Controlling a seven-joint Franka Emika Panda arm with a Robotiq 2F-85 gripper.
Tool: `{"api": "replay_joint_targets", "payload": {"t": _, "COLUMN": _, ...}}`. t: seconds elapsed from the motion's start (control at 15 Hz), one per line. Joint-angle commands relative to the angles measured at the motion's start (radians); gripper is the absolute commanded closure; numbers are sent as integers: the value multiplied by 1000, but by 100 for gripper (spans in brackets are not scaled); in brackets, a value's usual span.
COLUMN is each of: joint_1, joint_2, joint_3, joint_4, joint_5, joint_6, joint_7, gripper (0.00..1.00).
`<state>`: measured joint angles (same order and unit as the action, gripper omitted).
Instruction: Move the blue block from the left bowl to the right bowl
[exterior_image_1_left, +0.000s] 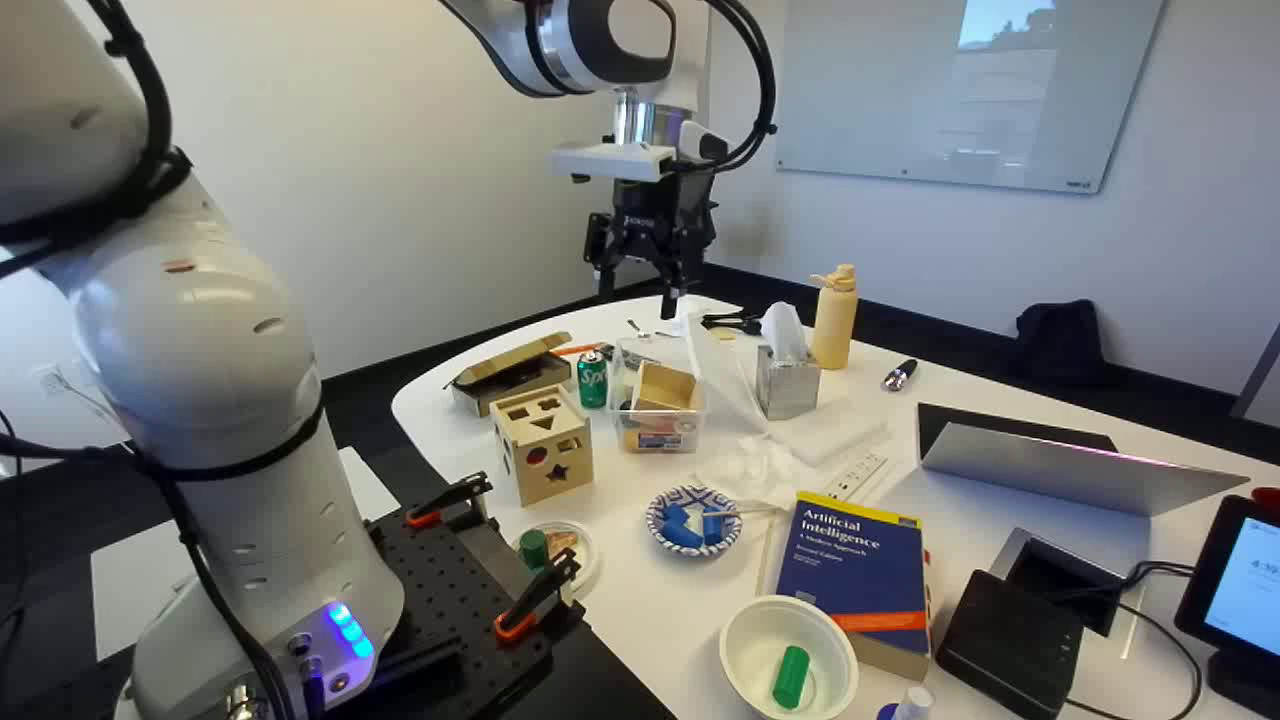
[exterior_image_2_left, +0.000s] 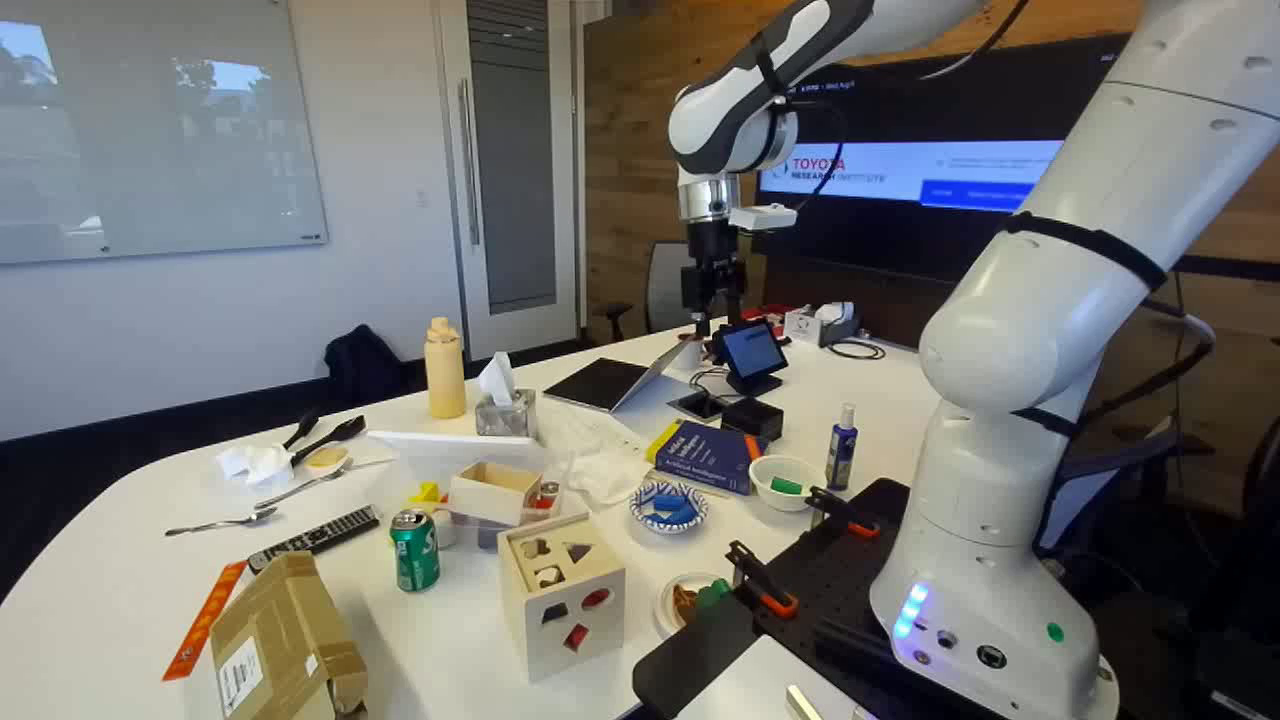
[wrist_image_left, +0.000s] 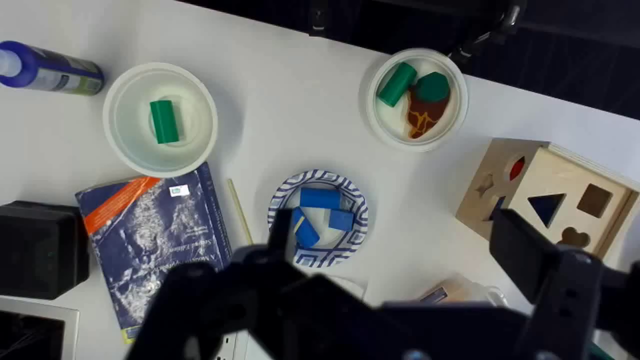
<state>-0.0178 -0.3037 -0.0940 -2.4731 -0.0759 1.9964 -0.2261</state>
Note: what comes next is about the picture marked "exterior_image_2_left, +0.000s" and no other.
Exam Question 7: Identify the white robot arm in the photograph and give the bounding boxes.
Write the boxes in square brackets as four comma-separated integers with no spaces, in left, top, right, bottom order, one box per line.
[869,0,1280,720]

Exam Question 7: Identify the small open wooden box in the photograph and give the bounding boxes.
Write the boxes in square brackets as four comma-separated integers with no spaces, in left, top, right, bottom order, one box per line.
[450,459,559,523]

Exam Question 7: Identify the white plate with giraffe toy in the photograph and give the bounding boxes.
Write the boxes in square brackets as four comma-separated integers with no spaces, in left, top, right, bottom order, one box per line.
[651,572,731,634]

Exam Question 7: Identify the wooden spoon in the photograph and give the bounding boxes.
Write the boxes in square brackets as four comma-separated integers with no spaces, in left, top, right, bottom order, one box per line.
[268,444,351,509]

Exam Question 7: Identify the blue patterned paper bowl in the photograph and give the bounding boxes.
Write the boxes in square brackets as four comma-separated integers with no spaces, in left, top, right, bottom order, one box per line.
[631,479,703,541]

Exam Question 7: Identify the orange ruler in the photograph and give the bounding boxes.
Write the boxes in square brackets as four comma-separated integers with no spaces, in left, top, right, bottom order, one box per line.
[159,558,250,681]

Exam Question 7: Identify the whiteboard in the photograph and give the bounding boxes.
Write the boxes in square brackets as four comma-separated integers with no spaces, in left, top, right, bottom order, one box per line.
[0,0,330,266]

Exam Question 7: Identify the green cylinder block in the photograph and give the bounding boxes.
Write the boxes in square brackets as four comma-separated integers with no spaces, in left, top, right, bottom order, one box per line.
[767,477,805,497]

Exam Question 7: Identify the tissue box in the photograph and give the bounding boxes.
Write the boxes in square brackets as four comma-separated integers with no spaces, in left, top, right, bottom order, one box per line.
[476,351,538,436]

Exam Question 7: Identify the green soda can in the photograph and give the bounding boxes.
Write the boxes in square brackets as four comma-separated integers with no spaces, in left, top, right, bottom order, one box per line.
[387,509,441,591]

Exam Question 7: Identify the small tablet on stand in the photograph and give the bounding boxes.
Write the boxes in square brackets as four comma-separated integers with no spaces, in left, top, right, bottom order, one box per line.
[720,318,783,394]

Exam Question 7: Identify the black plastic spoon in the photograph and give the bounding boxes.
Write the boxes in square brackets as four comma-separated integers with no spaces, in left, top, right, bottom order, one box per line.
[287,414,366,467]

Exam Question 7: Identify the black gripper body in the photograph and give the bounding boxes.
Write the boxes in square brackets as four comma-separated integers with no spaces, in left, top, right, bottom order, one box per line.
[680,220,744,318]

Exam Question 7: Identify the black backpack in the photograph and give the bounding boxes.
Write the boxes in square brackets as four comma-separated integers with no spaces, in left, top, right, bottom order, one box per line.
[326,322,403,400]

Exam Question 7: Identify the orange black marker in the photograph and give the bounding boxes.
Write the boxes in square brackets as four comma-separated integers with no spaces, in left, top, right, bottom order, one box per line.
[725,541,802,619]

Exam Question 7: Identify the silver fork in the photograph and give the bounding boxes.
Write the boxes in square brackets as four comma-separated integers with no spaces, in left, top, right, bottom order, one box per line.
[164,482,312,537]

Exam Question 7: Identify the black remote control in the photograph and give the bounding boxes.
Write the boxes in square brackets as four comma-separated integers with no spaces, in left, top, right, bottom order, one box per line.
[250,505,380,577]

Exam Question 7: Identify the black notebook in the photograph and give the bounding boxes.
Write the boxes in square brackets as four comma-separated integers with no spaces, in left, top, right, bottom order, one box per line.
[551,359,643,411]

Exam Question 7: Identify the wall monitor screen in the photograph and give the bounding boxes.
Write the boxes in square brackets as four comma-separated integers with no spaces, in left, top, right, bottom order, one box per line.
[755,36,1126,279]

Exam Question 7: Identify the black base mat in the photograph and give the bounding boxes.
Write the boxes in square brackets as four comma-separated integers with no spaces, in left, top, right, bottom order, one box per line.
[631,479,940,720]

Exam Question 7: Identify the tan plastic bottle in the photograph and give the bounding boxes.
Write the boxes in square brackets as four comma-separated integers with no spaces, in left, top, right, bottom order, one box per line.
[426,317,467,420]

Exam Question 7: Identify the spray bottle with blue label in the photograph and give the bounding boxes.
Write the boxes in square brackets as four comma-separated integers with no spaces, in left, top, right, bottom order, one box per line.
[826,405,855,492]

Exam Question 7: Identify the giraffe pattern toy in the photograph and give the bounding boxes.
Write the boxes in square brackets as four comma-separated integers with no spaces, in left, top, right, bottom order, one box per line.
[673,585,697,622]

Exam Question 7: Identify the white bowl with green block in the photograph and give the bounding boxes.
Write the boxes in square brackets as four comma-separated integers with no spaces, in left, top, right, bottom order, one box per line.
[749,454,813,517]

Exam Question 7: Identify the cardboard box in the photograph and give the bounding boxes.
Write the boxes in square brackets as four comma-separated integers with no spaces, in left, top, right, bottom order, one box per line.
[212,551,367,720]

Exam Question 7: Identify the wooden shape sorter box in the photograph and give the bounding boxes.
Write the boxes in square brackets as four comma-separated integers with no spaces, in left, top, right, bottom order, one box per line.
[497,513,624,681]

